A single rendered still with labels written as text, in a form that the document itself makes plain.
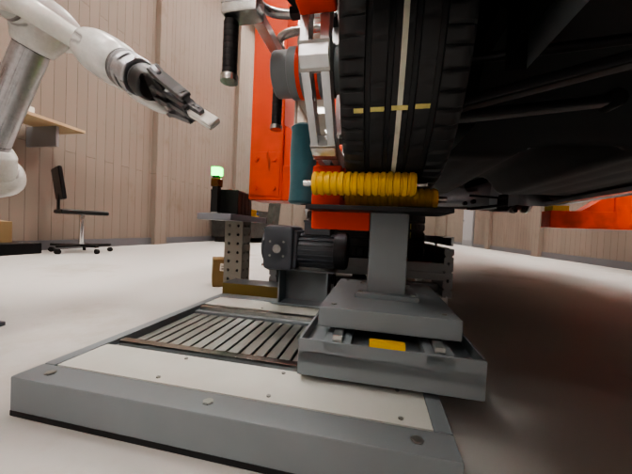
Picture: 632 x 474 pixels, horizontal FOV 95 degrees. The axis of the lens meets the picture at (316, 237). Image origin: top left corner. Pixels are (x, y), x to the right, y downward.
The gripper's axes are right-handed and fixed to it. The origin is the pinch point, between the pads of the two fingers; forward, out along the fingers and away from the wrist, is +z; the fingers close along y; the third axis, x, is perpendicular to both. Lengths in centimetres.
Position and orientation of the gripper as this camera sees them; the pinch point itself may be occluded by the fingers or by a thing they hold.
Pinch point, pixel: (203, 117)
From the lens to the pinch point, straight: 74.7
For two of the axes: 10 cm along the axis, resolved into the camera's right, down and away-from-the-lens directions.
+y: 0.8, -4.6, -8.8
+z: 8.2, 5.4, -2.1
